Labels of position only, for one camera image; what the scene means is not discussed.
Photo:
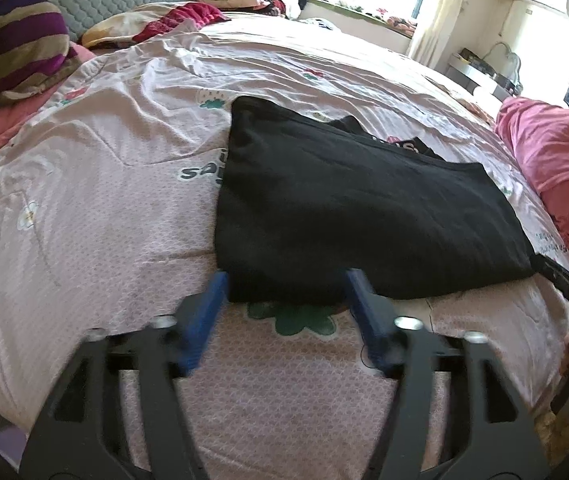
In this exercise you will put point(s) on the white printed bed sheet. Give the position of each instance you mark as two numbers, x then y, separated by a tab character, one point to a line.
94	200

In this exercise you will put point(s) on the black sweater with orange cuffs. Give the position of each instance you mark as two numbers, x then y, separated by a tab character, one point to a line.
354	200

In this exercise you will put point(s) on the cream curtain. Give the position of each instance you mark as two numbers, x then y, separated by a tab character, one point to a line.
444	15

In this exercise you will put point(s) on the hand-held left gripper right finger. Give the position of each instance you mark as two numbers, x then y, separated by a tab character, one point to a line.
369	320

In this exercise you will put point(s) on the cream pillow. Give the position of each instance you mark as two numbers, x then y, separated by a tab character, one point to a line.
114	27

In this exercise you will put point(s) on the black and white cloth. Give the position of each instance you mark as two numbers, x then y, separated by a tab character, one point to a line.
319	23

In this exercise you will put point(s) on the cluttered metal desk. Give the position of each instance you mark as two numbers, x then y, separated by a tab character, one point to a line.
484	72

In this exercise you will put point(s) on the pink quilt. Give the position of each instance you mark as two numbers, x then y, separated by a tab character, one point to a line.
559	160

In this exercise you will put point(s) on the purple striped pillow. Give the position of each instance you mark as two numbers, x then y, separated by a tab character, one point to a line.
9	45

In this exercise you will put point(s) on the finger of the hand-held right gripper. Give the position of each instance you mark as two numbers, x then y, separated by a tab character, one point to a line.
554	271

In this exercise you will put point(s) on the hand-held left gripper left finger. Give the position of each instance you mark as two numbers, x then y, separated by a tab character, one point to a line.
204	310

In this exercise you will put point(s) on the red cloth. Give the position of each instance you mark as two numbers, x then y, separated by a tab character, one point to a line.
184	17

